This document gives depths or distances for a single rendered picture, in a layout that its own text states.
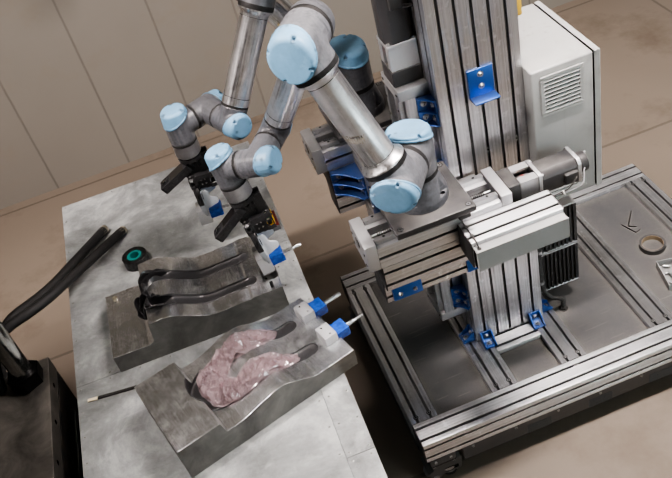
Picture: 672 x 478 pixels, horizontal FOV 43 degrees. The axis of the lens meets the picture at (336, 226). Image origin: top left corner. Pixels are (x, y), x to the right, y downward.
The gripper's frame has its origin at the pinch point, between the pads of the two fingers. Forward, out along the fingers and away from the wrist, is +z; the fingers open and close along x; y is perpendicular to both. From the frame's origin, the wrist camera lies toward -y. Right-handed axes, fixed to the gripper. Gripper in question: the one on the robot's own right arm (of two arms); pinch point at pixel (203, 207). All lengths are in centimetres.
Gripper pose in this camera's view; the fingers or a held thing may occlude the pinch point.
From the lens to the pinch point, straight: 261.9
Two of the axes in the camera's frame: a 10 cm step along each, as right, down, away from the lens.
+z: 2.1, 7.3, 6.4
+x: -2.4, -6.0, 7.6
